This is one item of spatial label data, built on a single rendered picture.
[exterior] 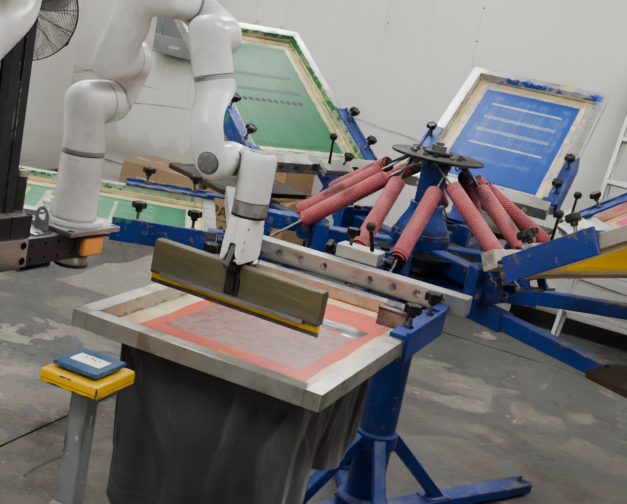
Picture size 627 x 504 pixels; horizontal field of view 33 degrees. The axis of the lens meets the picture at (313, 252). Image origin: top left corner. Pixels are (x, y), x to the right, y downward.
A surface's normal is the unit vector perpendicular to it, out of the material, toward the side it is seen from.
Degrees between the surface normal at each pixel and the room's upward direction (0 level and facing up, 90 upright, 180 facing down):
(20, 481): 0
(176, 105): 90
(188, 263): 90
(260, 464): 94
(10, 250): 90
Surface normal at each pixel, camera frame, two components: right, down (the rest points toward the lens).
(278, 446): -0.37, 0.24
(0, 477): 0.19, -0.95
